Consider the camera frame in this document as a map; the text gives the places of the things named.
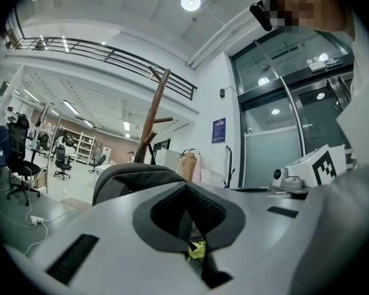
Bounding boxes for white emergency light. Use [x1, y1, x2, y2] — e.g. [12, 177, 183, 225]
[306, 55, 327, 73]

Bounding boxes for yellow-green bag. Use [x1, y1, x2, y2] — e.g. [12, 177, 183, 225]
[187, 240, 207, 261]

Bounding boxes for round ceiling light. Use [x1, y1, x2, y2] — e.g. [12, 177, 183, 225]
[180, 0, 202, 12]

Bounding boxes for white ceiling pipes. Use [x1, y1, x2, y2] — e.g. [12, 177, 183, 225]
[186, 6, 260, 71]

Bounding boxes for white shelf unit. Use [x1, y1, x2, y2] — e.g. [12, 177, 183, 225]
[68, 130, 97, 166]

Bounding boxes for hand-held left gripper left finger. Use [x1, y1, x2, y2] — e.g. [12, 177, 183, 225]
[4, 181, 212, 295]

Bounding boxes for long white cable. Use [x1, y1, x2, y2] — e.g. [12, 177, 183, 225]
[23, 221, 49, 255]
[45, 206, 77, 224]
[25, 167, 34, 221]

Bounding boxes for black mezzanine railing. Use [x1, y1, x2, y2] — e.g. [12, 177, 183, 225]
[1, 7, 199, 102]

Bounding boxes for white cabinet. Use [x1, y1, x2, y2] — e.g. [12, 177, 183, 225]
[154, 149, 183, 174]

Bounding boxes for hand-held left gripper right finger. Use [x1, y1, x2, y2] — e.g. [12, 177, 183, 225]
[186, 181, 305, 289]

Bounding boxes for blue wall poster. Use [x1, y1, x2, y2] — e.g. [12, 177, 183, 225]
[212, 117, 227, 145]

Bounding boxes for wooden coat stand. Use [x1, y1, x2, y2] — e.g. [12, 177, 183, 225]
[133, 65, 175, 165]

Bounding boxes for beige coat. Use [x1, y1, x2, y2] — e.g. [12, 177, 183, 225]
[175, 150, 198, 183]

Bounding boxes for black head-worn camera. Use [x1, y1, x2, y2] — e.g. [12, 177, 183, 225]
[249, 0, 273, 32]

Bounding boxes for black framed glass door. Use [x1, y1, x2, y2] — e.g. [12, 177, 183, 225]
[229, 26, 357, 190]

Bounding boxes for white desk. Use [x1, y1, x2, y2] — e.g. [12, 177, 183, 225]
[93, 163, 112, 181]

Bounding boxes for pink garment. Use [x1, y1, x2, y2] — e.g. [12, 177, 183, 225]
[191, 153, 203, 183]

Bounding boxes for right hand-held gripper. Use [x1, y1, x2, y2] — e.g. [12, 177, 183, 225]
[229, 144, 347, 194]

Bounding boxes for white fisheye gripper camera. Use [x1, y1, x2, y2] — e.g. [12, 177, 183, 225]
[271, 167, 290, 188]

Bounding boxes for group of ceiling strip lights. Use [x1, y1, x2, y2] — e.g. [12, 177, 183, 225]
[13, 87, 132, 140]

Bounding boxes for black mesh office chair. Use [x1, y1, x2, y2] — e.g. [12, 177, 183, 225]
[88, 154, 107, 175]
[5, 114, 43, 207]
[53, 144, 73, 181]

